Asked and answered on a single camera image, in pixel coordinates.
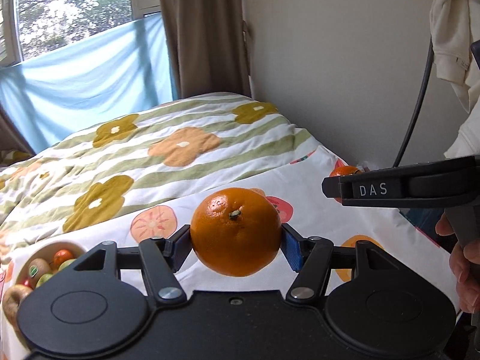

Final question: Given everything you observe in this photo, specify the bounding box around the large orange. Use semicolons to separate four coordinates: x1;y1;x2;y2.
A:
190;188;281;277

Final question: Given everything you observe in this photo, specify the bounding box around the small tangerine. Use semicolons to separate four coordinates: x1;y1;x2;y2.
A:
328;165;363;204

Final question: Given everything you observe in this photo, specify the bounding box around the mandarin orange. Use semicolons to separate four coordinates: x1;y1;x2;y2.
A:
53;249;75;270

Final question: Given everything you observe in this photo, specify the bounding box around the green apple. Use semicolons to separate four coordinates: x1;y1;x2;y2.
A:
58;258;76;272
35;273;54;289

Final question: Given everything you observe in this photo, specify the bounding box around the small red tomato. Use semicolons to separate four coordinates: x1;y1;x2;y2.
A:
22;279;32;288

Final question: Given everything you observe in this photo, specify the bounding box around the person right hand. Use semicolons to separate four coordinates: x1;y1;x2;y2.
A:
434;213;480;314

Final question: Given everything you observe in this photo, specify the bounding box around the white fruit print cloth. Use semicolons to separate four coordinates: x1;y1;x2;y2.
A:
0;143;461;360

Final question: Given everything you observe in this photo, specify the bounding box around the green apple in bowl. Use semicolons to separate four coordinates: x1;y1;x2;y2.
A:
58;258;76;272

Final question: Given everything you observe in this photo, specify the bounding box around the floral striped duvet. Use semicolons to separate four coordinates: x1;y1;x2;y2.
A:
1;93;319;254

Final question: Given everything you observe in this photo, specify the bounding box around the cream fruit bowl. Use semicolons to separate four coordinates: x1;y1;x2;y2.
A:
1;240;87;346

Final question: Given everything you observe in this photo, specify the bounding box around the kiwi with green sticker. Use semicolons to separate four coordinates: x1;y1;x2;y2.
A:
28;258;52;289

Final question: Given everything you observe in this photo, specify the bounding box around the hanging cream garment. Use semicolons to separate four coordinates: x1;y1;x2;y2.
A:
430;0;479;158

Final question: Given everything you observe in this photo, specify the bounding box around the floral pillow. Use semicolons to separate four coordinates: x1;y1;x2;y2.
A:
0;150;32;167

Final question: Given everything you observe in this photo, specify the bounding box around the brown left curtain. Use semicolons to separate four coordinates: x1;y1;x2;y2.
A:
0;107;34;155

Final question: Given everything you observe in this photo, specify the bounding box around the brown curtain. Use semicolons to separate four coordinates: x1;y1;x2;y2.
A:
160;0;251;98
0;107;34;155

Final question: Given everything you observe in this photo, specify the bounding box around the light blue window sheet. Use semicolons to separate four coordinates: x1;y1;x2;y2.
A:
1;13;176;153

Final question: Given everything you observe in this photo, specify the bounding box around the brown right curtain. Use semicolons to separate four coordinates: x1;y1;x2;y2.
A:
160;0;251;98

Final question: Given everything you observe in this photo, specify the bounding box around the black cable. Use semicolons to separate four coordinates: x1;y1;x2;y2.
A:
391;40;435;168

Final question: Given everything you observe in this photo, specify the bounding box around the window frame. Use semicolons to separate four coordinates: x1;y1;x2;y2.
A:
1;0;160;67

